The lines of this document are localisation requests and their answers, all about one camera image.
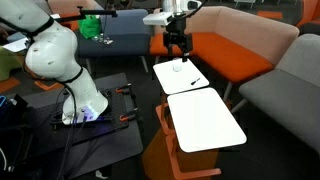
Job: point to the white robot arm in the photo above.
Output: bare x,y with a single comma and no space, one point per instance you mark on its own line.
51,54

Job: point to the green bag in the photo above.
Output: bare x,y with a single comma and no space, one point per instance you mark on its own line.
90,26

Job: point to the far white side table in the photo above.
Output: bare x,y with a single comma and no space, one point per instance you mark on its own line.
175,82

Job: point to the clear glass cup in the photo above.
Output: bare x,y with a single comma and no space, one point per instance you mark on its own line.
177,64

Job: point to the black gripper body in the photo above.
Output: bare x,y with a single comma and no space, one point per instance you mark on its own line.
175,34

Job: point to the grey sofa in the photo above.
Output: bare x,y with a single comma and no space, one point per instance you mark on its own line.
290,93

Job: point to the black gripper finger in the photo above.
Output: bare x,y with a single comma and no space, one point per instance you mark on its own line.
185,55
169,50

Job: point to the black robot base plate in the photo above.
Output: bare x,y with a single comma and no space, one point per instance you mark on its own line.
110,110

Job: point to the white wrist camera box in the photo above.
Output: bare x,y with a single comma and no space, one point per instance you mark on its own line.
161,19

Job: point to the near white side table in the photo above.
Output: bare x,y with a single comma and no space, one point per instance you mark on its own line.
202,121

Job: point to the orange and beige sofa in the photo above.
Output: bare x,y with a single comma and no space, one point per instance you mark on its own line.
237,44

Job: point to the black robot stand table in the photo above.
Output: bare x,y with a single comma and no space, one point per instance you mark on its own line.
96,145

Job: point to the orange clamp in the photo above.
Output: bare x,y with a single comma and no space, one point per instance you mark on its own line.
124,88
131,115

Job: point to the white side table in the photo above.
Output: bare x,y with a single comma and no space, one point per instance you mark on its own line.
202,121
175,82

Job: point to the black and white marker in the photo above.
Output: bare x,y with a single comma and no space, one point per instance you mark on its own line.
193,82

